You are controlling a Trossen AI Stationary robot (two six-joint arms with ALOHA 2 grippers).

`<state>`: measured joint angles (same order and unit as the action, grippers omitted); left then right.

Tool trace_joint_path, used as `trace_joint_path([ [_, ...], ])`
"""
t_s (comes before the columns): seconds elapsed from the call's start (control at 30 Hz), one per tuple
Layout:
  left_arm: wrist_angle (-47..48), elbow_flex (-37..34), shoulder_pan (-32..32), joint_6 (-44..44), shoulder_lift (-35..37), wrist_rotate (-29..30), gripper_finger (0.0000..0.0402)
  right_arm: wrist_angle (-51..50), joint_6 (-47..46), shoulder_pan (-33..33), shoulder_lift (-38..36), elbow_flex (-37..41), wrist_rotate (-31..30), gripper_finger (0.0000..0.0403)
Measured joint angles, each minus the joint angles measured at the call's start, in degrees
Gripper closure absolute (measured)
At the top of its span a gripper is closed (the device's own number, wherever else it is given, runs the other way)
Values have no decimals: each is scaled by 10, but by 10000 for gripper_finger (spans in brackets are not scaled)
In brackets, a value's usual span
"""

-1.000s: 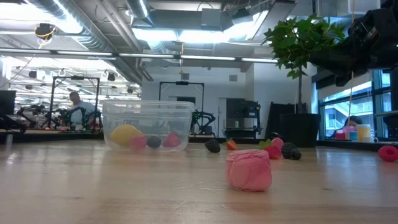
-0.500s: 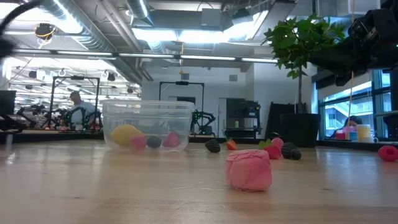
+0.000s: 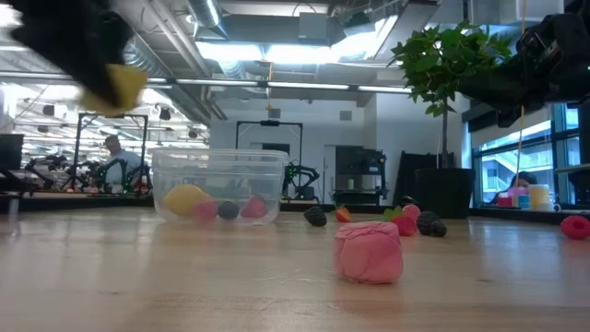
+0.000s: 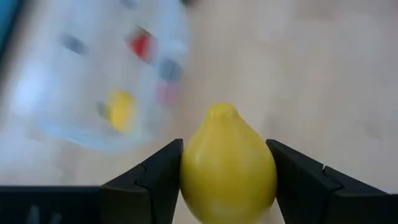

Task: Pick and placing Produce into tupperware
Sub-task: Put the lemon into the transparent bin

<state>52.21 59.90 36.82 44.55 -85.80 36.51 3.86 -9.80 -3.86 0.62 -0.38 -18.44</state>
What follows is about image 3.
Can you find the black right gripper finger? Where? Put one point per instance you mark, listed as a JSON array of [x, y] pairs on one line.
[[498, 83]]

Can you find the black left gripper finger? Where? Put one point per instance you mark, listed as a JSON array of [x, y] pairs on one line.
[[99, 50]]

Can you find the yellow toy lemon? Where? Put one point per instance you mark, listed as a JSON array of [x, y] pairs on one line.
[[129, 87], [182, 199]]

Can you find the pink toy raspberry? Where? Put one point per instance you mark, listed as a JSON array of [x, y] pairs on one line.
[[412, 210]]

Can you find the black toy blackberry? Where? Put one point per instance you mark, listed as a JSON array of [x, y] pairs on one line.
[[426, 220], [315, 216]]

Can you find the small dark toy berry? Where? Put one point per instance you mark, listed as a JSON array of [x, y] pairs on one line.
[[440, 229]]

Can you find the clear plastic tupperware container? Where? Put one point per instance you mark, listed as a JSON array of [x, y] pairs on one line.
[[221, 170]]

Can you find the small red toy strawberry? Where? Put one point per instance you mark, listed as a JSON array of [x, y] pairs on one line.
[[343, 215]]

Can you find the large red toy strawberry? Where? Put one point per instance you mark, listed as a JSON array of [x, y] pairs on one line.
[[254, 208]]

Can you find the black background robot arm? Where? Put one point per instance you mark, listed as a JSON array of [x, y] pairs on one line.
[[46, 163], [299, 175], [103, 173]]

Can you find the green leafy potted tree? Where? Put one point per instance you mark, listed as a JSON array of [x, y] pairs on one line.
[[433, 64]]

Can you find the person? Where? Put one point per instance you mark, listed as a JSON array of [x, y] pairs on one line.
[[525, 177], [113, 145]]

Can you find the pink plastic cup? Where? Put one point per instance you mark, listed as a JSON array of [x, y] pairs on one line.
[[516, 191]]

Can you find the red plastic cup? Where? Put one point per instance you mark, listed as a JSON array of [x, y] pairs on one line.
[[504, 202]]

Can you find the yellow white cup stack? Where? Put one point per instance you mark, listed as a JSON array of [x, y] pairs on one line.
[[539, 196]]

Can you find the blue plastic cup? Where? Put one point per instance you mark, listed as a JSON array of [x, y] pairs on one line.
[[524, 201]]

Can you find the black plant pot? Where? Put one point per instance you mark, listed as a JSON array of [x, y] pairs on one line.
[[444, 193]]

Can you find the black leaning panel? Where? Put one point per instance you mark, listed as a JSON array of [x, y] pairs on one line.
[[410, 175]]

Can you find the black computer monitor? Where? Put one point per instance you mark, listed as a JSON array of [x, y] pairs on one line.
[[10, 152]]

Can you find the red toy raspberry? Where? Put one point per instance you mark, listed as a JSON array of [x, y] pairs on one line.
[[575, 227]]

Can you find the black equipment rack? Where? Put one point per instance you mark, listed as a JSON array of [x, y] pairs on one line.
[[355, 166]]

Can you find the grey ceiling unit box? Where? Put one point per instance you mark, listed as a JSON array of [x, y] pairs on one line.
[[313, 25]]

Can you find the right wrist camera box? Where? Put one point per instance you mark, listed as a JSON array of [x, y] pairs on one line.
[[534, 41]]

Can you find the large ribbed air duct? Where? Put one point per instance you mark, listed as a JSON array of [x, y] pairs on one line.
[[143, 57]]

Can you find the silver ceiling air duct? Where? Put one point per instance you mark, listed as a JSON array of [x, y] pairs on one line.
[[205, 11]]

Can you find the black aluminium table frame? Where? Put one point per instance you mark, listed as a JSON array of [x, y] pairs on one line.
[[507, 215]]

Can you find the grey wall vent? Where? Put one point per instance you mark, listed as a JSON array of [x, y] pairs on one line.
[[274, 113], [345, 115]]

